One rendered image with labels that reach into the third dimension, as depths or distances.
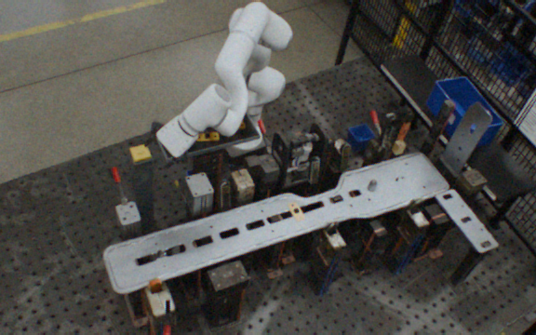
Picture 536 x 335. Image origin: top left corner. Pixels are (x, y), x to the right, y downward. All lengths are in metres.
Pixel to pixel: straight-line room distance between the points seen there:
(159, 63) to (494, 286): 2.75
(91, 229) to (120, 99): 1.68
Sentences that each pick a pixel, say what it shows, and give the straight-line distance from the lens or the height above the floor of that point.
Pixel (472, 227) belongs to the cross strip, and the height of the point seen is 1.00.
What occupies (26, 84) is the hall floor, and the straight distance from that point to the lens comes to 4.12.
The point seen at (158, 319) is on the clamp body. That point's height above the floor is 1.04.
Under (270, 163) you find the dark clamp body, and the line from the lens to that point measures 2.12.
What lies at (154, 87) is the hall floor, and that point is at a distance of 4.00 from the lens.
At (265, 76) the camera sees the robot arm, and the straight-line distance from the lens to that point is 2.30.
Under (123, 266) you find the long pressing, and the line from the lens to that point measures 1.94.
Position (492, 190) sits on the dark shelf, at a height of 1.03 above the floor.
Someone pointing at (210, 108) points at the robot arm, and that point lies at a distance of 1.63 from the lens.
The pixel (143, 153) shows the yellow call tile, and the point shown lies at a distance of 2.02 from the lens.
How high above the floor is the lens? 2.67
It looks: 50 degrees down
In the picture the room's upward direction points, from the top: 11 degrees clockwise
